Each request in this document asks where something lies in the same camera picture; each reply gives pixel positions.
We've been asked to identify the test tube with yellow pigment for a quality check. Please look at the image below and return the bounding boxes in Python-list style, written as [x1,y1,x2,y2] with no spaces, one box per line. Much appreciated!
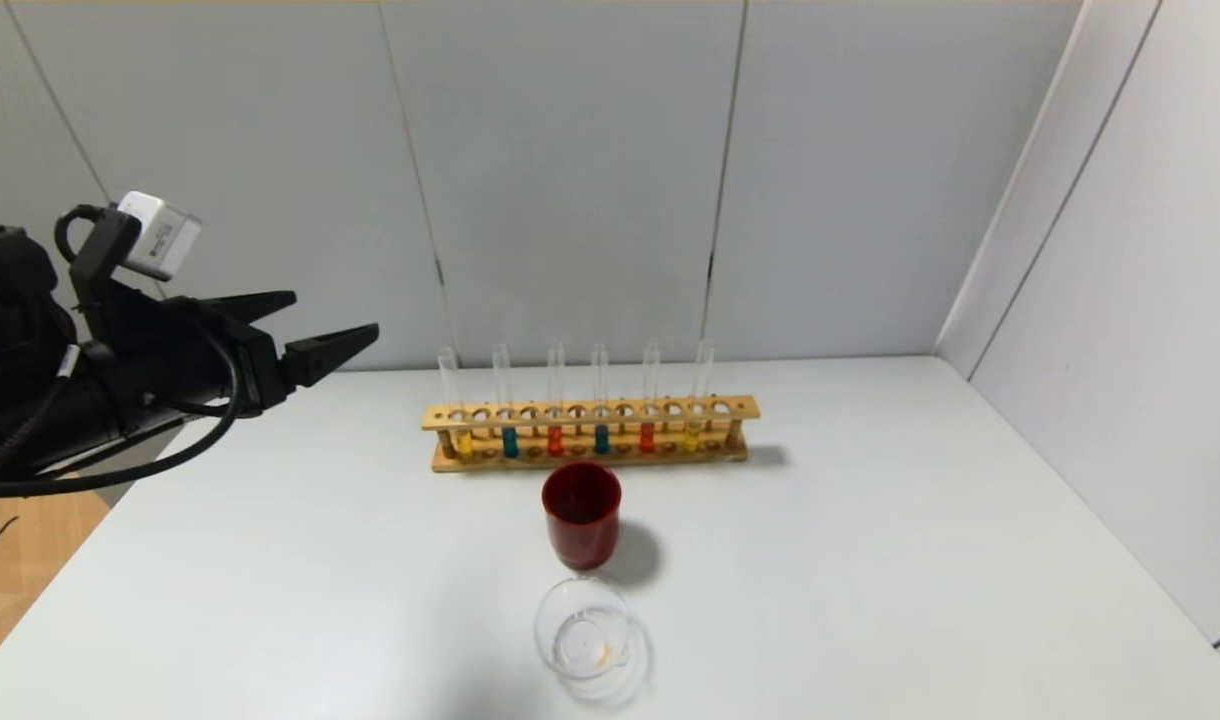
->
[683,339,716,452]
[437,346,476,460]

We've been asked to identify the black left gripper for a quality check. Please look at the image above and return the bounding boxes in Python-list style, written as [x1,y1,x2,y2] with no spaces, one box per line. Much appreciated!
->
[78,290,380,436]

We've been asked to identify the clear glass dish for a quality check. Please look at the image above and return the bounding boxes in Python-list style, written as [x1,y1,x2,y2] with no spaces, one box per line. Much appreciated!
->
[533,576,635,684]

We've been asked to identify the test tube with blue pigment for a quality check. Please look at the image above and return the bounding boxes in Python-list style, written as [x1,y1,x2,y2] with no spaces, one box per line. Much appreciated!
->
[591,343,611,456]
[492,343,520,459]

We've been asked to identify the black camera cable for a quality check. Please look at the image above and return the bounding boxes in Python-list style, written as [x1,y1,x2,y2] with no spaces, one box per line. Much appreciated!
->
[0,320,243,499]

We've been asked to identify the red plastic cup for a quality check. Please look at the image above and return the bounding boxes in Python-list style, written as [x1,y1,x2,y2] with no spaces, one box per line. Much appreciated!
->
[541,461,623,572]

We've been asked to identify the test tube with red pigment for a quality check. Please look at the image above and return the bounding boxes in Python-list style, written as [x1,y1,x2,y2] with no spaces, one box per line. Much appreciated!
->
[546,341,566,458]
[639,341,661,454]

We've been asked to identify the wooden test tube rack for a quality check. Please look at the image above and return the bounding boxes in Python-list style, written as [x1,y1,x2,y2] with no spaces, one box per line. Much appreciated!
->
[421,395,761,473]

